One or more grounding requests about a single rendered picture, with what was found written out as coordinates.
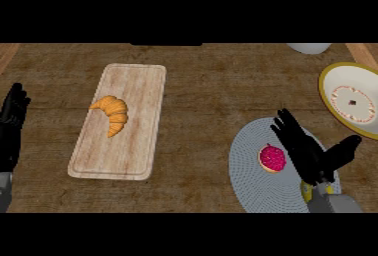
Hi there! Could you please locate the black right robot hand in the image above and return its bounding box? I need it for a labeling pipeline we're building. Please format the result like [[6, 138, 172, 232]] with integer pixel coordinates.
[[269, 108, 364, 186]]

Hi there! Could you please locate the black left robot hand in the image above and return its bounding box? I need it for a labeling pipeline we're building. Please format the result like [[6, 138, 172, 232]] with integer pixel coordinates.
[[0, 82, 33, 174]]

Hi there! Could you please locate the round grey woven placemat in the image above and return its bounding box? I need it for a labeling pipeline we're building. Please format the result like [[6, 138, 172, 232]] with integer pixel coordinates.
[[228, 116, 343, 214]]

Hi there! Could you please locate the white bowl with yellow rim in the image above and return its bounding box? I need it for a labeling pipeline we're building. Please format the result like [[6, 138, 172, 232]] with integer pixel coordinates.
[[318, 61, 378, 140]]

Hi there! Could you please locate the golden croissant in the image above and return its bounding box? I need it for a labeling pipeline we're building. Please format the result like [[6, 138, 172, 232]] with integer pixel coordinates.
[[89, 95, 130, 139]]

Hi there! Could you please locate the pale wooden cutting board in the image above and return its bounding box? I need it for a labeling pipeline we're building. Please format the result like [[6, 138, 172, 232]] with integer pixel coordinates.
[[67, 63, 169, 181]]

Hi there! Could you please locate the white rounded object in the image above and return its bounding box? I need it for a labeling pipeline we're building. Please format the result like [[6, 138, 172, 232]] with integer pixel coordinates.
[[285, 43, 334, 55]]

